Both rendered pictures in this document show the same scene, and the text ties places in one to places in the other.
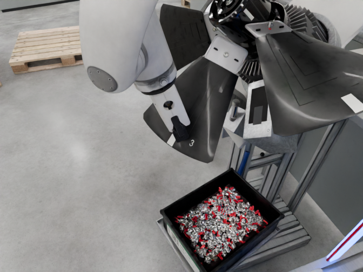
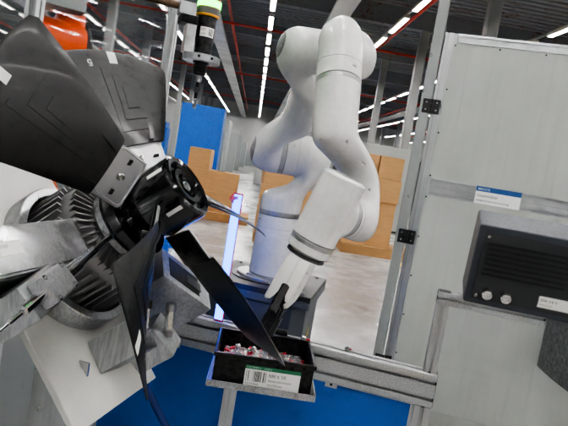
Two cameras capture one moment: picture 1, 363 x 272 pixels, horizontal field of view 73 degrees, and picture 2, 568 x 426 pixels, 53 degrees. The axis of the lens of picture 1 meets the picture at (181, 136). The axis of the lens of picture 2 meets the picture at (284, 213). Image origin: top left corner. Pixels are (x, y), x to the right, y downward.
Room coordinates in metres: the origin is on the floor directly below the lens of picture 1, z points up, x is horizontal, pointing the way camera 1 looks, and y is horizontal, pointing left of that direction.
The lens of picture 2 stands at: (1.34, 0.56, 1.30)
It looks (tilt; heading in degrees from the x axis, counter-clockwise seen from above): 5 degrees down; 212
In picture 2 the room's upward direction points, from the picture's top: 10 degrees clockwise
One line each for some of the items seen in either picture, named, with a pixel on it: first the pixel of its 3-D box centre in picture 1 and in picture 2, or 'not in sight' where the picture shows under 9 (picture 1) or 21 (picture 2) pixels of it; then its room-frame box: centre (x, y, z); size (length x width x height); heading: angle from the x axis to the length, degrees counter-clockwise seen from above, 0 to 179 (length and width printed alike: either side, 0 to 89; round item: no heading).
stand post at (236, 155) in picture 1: (234, 182); not in sight; (0.69, -0.24, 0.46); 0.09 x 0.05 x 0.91; 19
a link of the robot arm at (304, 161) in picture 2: not in sight; (297, 176); (-0.08, -0.30, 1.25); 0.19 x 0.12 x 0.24; 131
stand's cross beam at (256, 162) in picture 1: (261, 161); not in sight; (0.72, -0.35, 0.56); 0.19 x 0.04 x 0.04; 109
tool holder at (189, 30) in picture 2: not in sight; (199, 34); (0.53, -0.19, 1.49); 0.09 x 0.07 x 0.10; 144
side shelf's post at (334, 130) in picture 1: (314, 167); not in sight; (0.81, -0.67, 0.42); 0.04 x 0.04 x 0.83; 19
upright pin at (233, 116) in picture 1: (234, 110); (169, 319); (0.55, -0.15, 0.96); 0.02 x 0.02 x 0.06
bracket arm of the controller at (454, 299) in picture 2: not in sight; (489, 307); (-0.02, 0.30, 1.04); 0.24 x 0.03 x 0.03; 109
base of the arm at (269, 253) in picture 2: not in sight; (273, 246); (-0.06, -0.33, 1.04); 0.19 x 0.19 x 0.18
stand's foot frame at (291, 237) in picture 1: (238, 222); not in sight; (0.72, -0.33, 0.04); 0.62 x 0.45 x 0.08; 109
